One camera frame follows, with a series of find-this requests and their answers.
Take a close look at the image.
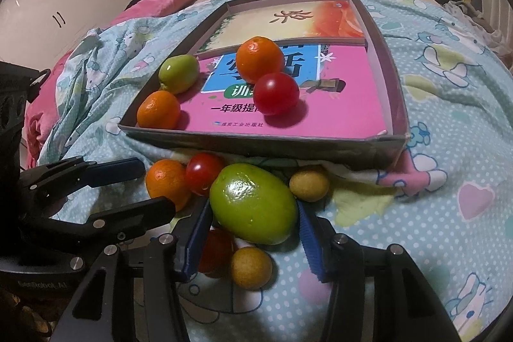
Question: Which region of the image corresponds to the orange tangerine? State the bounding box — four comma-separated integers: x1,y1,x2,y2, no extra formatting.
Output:
137,90,181,129
236,37,284,84
145,159,191,212

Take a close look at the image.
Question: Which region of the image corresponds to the red tomato top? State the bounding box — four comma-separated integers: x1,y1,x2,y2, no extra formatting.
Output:
185,152,225,196

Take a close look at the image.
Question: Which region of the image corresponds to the red tomato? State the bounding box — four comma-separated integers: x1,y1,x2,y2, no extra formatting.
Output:
198,228,236,277
253,73,300,115
185,152,225,196

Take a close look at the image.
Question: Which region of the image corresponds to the orange tangerine front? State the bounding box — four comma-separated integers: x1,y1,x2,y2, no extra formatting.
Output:
137,90,181,129

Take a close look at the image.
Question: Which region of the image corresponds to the large green jujube fruit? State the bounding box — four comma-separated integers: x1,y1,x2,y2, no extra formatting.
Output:
210,163,298,246

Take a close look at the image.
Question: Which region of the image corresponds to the small brown longan front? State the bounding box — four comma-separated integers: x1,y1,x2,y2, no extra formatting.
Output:
231,246,273,290

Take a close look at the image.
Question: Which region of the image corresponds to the small brown longan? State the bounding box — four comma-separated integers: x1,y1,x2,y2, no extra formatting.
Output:
289,168,331,202
231,246,273,290

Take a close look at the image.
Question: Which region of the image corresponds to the small brown longan back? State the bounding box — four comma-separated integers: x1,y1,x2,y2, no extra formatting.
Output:
289,168,331,202

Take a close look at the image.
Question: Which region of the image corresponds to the small green apple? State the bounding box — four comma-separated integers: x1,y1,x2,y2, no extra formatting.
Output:
158,55,200,95

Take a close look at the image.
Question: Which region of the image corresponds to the grey cardboard box tray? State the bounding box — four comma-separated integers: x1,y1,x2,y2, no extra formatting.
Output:
120,0,409,170

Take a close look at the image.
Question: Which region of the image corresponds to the pink Chinese workbook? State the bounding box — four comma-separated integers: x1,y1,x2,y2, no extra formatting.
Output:
179,44,388,140

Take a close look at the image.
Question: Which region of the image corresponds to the cream orange booklet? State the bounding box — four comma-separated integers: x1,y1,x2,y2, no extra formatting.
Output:
199,0,364,52

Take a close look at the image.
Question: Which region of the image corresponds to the white crumpled garment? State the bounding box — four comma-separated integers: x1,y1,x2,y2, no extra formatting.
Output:
443,1,512,67

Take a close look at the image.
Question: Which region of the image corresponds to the cream satin curtain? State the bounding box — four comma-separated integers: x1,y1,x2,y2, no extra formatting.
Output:
480,0,512,61

